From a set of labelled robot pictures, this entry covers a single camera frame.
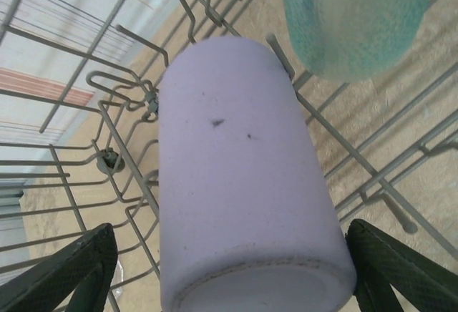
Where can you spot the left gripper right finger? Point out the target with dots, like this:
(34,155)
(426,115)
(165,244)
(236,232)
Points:
(375,251)

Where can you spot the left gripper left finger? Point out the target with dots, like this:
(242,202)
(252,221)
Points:
(96,247)

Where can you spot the lilac plastic cup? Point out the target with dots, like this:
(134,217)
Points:
(243,183)

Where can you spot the teal translucent plastic cup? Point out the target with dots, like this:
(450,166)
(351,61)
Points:
(358,22)

